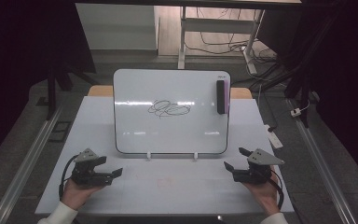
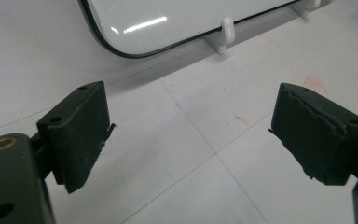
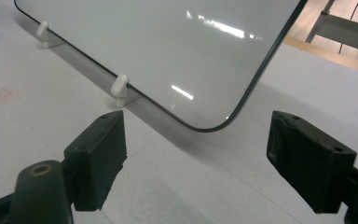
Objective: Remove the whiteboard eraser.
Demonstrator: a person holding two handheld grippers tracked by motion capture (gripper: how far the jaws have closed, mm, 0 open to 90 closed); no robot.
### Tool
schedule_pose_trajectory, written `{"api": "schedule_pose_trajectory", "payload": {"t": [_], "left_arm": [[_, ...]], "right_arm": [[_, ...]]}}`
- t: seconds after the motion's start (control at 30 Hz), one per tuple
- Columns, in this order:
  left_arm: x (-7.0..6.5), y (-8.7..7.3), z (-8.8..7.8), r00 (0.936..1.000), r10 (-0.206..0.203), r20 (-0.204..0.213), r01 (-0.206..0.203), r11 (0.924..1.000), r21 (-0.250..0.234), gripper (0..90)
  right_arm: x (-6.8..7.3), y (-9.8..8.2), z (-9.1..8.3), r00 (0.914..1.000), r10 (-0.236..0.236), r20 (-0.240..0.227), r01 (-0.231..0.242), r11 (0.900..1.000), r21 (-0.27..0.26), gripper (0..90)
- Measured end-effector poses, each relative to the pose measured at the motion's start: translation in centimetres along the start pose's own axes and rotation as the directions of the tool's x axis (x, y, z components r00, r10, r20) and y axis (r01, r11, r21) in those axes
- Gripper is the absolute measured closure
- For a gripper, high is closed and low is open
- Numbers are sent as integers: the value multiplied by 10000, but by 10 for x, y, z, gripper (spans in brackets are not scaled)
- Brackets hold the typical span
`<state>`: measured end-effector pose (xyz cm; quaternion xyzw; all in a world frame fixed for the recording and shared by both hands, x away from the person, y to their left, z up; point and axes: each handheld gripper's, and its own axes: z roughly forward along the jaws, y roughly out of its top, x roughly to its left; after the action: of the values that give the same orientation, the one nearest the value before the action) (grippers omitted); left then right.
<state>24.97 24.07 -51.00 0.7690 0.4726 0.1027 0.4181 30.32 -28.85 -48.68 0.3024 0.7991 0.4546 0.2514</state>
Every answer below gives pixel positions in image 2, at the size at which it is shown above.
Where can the white whiteboard with black rim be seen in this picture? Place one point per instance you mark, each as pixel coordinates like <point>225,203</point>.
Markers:
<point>174,21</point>

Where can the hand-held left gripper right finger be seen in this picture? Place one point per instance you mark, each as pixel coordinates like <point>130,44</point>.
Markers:
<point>317,137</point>

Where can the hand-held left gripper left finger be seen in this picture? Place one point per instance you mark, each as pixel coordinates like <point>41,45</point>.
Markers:
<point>74,137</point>

